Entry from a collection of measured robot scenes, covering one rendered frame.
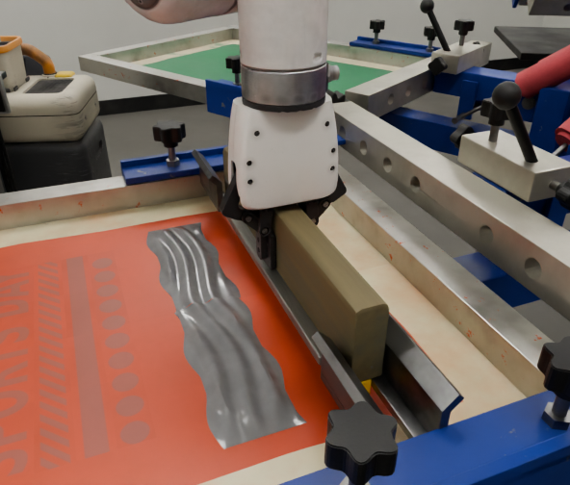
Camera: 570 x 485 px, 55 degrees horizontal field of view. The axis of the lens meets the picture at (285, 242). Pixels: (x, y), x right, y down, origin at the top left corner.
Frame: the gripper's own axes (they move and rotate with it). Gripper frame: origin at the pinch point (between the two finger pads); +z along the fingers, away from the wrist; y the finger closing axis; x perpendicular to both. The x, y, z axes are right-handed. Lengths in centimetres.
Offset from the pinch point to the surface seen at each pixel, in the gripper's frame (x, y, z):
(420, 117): -52, -52, 9
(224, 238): -13.2, 3.1, 5.9
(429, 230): -143, -130, 101
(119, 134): -334, -8, 99
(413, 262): 3.9, -13.5, 3.4
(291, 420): 17.0, 6.1, 6.1
